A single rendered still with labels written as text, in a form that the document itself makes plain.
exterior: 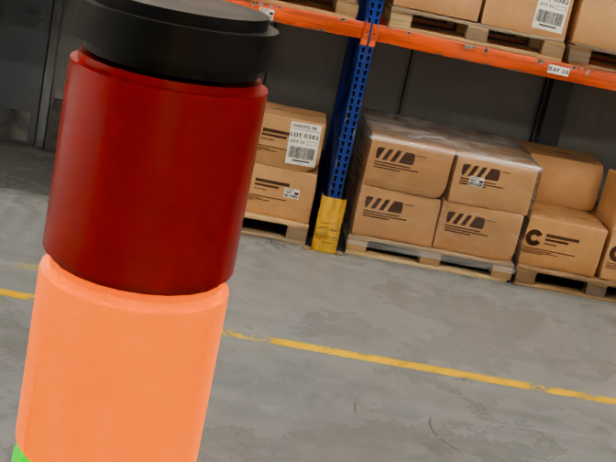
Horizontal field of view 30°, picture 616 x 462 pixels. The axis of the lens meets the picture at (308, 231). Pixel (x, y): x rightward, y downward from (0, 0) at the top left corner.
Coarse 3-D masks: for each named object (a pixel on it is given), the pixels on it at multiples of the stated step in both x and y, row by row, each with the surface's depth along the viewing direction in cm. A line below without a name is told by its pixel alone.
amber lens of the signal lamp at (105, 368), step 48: (48, 288) 29; (96, 288) 28; (48, 336) 29; (96, 336) 28; (144, 336) 28; (192, 336) 29; (48, 384) 29; (96, 384) 29; (144, 384) 29; (192, 384) 30; (48, 432) 29; (96, 432) 29; (144, 432) 29; (192, 432) 30
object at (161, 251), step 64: (64, 128) 28; (128, 128) 27; (192, 128) 27; (256, 128) 28; (64, 192) 28; (128, 192) 27; (192, 192) 27; (64, 256) 28; (128, 256) 28; (192, 256) 28
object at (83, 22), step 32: (96, 0) 27; (128, 0) 26; (160, 0) 27; (192, 0) 29; (224, 0) 30; (96, 32) 27; (128, 32) 26; (160, 32) 26; (192, 32) 26; (224, 32) 26; (256, 32) 28; (128, 64) 27; (160, 64) 26; (192, 64) 26; (224, 64) 27; (256, 64) 27
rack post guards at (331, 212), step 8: (328, 200) 790; (336, 200) 791; (344, 200) 791; (320, 208) 794; (328, 208) 792; (336, 208) 792; (344, 208) 794; (320, 216) 795; (328, 216) 794; (336, 216) 794; (320, 224) 795; (328, 224) 795; (336, 224) 796; (320, 232) 797; (328, 232) 797; (336, 232) 798; (320, 240) 799; (328, 240) 799; (336, 240) 801; (304, 248) 801; (312, 248) 802; (320, 248) 800; (328, 248) 801
